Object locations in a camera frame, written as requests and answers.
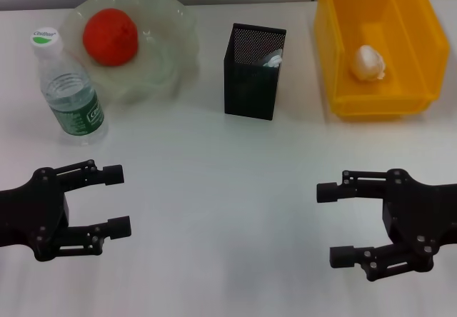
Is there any clear bottle with green label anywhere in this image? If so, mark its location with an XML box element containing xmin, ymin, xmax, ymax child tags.
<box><xmin>29</xmin><ymin>27</ymin><xmax>110</xmax><ymax>147</ymax></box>

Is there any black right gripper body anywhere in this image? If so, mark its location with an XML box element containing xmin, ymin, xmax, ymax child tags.
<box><xmin>381</xmin><ymin>168</ymin><xmax>457</xmax><ymax>273</ymax></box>

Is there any clear glass fruit plate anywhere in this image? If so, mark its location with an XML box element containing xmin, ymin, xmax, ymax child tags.
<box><xmin>59</xmin><ymin>0</ymin><xmax>199</xmax><ymax>106</ymax></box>

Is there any green pen with white cap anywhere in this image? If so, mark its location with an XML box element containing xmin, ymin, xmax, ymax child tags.
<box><xmin>263</xmin><ymin>55</ymin><xmax>284</xmax><ymax>69</ymax></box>

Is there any yellow plastic bin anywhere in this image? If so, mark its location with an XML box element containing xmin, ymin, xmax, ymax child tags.
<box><xmin>313</xmin><ymin>0</ymin><xmax>451</xmax><ymax>123</ymax></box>

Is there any black mesh pen holder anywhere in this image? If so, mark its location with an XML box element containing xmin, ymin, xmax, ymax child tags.
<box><xmin>224</xmin><ymin>23</ymin><xmax>288</xmax><ymax>121</ymax></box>

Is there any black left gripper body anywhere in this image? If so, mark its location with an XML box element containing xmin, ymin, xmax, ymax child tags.
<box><xmin>0</xmin><ymin>166</ymin><xmax>71</xmax><ymax>263</ymax></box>

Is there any red tomato toy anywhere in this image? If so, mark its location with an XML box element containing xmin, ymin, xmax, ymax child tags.
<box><xmin>81</xmin><ymin>8</ymin><xmax>139</xmax><ymax>68</ymax></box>

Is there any white paper ball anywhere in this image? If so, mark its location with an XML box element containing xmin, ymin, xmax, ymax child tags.
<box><xmin>351</xmin><ymin>44</ymin><xmax>388</xmax><ymax>82</ymax></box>

